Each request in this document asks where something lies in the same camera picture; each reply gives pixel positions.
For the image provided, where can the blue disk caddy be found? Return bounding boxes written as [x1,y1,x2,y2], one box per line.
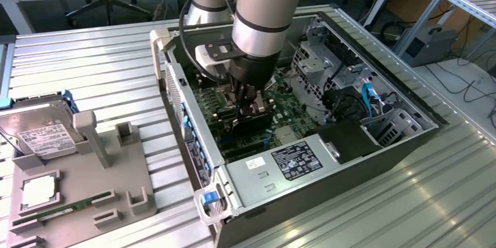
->
[58,89,82,115]

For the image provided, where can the silver perforated drive cage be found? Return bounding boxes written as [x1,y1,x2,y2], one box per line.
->
[290,40,370,98]

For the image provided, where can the black slot with blue latch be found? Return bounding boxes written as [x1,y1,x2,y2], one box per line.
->
[223,139,271,156]

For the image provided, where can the silver disk bay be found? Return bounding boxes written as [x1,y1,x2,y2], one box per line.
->
[361,107,441,148]

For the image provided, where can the grey box with black handle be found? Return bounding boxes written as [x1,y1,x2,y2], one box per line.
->
[398,26,462,68]

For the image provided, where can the silver power supply unit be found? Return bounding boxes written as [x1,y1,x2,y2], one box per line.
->
[226,135,343,209]

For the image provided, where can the silver finned chipset heatsink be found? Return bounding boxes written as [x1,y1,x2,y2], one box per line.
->
[278,130,303,145]

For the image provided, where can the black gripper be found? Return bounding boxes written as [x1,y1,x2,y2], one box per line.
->
[227,52,281,88]

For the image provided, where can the silver CPU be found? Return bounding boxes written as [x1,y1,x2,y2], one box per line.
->
[21,175,61,211]

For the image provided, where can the black plastic air shroud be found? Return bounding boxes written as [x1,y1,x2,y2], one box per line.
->
[305,119,383,165]

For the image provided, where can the thin red black wires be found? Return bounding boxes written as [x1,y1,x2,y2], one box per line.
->
[371,91,403,108]

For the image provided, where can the graphics card with metal bracket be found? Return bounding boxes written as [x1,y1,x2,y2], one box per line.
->
[231,96,274,138]

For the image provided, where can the blue flat wire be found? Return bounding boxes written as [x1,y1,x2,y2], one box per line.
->
[362,82,381,121]

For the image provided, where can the green motherboard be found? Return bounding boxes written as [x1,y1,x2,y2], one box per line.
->
[190,64,314,164]

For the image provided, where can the black wire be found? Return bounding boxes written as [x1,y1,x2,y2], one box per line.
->
[329,43,349,86]

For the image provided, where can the grey parts rack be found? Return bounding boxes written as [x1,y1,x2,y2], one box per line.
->
[0,110,161,248]

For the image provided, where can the aluminium frame rack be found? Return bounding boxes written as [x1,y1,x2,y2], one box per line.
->
[394,0,496,57]

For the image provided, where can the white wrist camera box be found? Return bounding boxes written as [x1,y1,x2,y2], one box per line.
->
[194,41,247,72]

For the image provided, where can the green RAM stick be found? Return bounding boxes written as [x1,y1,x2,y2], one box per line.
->
[13,191,113,228]

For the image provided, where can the open black PC case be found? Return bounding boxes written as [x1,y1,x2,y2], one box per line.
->
[150,10,451,248]

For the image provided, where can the silver hard disk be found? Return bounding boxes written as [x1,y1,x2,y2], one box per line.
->
[0,99,79,161]

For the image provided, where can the black plastic cable holder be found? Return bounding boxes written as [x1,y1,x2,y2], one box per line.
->
[323,89,369,123]

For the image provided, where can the black expansion slot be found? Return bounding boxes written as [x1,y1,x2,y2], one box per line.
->
[227,146,269,162]

